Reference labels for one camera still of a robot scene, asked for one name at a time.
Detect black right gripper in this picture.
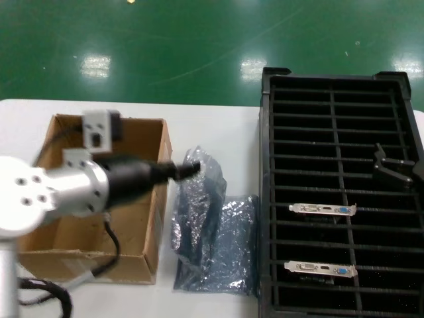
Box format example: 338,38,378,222
372,142,424,189

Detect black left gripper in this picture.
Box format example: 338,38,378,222
101,156,203,212

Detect grey antistatic bag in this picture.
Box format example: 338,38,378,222
169,144,230,266
172,194,260,296

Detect graphics card with silver bracket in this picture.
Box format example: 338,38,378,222
284,260,359,283
288,202,358,220

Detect brown cardboard box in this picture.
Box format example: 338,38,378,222
18,114,173,285

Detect black slotted container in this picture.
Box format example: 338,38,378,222
258,67,424,318

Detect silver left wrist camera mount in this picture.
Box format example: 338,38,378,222
62,110,123,168

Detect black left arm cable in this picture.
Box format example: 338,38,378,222
16,127,121,318

